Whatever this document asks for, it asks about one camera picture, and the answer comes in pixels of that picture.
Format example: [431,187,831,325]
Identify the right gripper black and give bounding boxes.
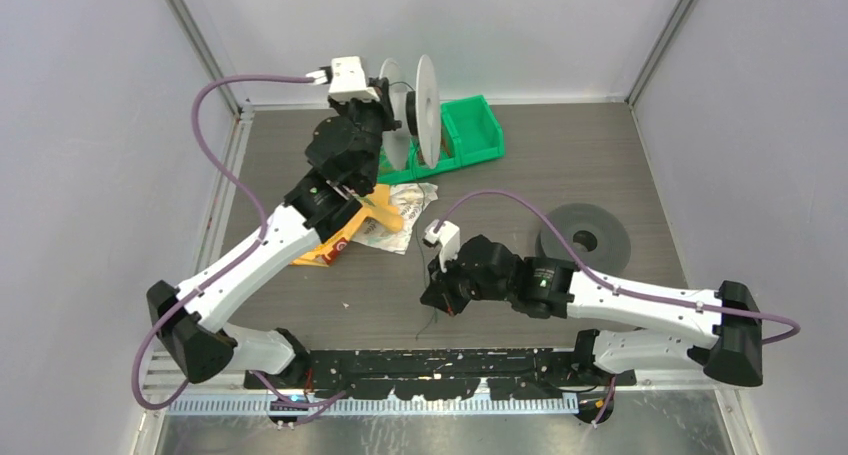
[422,245,513,316]

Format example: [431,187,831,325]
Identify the white plastic cable spool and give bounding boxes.
[379,55,442,171]

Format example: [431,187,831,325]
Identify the dark grey cable spool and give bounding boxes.
[547,203,632,276]

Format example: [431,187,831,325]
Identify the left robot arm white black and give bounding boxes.
[147,77,400,389]

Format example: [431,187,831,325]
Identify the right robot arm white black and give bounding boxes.
[420,235,764,387]

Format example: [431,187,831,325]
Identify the yellow snack bag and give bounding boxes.
[291,184,404,267]

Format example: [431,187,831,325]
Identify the floral patterned cloth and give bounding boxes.
[352,183,438,255]

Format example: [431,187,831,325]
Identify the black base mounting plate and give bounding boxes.
[267,348,610,401]

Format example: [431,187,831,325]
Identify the green three-compartment bin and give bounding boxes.
[378,95,505,185]

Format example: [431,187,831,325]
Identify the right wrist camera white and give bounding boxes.
[423,220,461,273]

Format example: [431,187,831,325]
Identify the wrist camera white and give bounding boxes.
[306,56,380,104]
[423,220,461,273]

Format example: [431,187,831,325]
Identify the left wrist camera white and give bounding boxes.
[306,56,380,104]

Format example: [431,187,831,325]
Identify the white slotted cable duct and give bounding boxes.
[166,393,579,417]

